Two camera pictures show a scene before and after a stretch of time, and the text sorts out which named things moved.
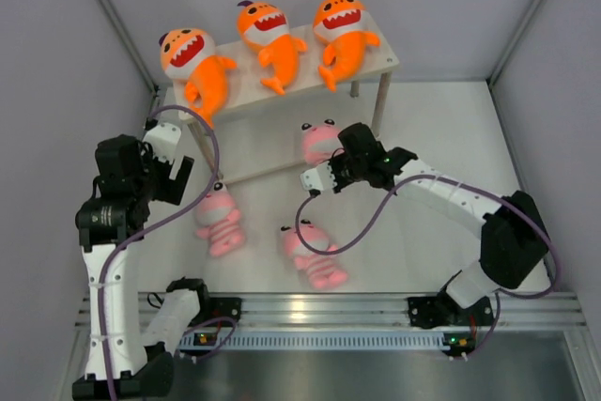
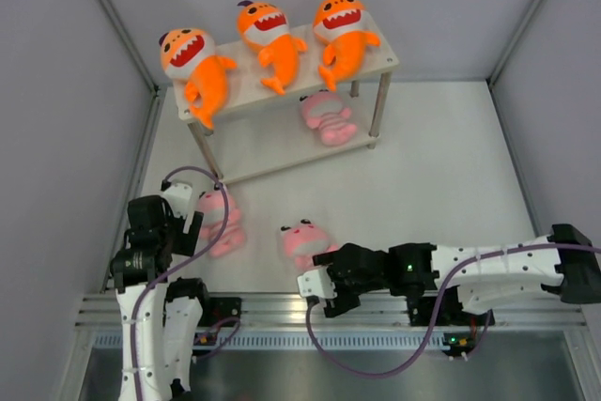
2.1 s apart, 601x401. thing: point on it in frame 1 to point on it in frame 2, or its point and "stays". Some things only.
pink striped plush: x=219 y=212 stays
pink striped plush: x=323 y=270 stays
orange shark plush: x=199 y=79 stays
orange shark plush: x=342 y=22 stays
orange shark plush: x=265 y=27 stays
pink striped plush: x=319 y=143 to x=324 y=110
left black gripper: x=163 y=192 to x=183 y=243
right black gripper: x=333 y=167 to x=344 y=300
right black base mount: x=443 y=311 stays
